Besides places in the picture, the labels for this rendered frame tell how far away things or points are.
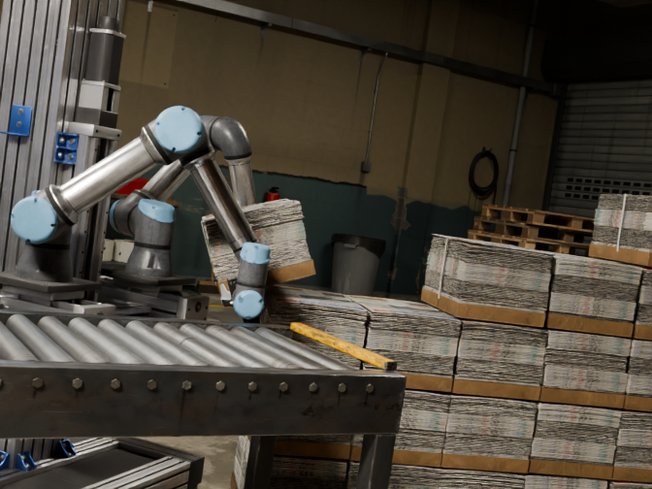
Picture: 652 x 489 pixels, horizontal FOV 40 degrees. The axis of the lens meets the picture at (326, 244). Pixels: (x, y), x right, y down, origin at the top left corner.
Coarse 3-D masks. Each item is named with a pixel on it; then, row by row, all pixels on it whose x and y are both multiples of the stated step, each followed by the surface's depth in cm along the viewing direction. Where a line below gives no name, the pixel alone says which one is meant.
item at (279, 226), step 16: (272, 208) 262; (288, 208) 262; (208, 224) 259; (256, 224) 261; (272, 224) 262; (288, 224) 264; (208, 240) 264; (224, 240) 260; (272, 240) 263; (288, 240) 263; (304, 240) 264; (224, 256) 261; (272, 256) 263; (288, 256) 264; (304, 256) 264; (224, 272) 261
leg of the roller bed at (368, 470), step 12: (372, 444) 183; (384, 444) 183; (372, 456) 183; (384, 456) 184; (360, 468) 186; (372, 468) 183; (384, 468) 184; (360, 480) 186; (372, 480) 183; (384, 480) 184
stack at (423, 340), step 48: (288, 288) 291; (336, 336) 264; (384, 336) 268; (432, 336) 271; (480, 336) 274; (528, 336) 278; (576, 336) 281; (528, 384) 279; (576, 384) 282; (624, 384) 286; (432, 432) 273; (480, 432) 276; (528, 432) 279; (576, 432) 284; (240, 480) 284; (288, 480) 265; (336, 480) 268; (432, 480) 274; (480, 480) 278; (528, 480) 282; (576, 480) 285
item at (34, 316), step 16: (0, 320) 192; (32, 320) 195; (64, 320) 198; (96, 320) 202; (128, 320) 206; (144, 320) 208; (160, 320) 211; (176, 320) 214; (192, 320) 217; (288, 336) 227
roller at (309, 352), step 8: (264, 328) 221; (264, 336) 217; (272, 336) 214; (280, 336) 213; (280, 344) 209; (288, 344) 207; (296, 344) 205; (304, 352) 200; (312, 352) 198; (320, 352) 198; (320, 360) 193; (328, 360) 192; (336, 360) 191; (336, 368) 188; (344, 368) 186; (352, 368) 185
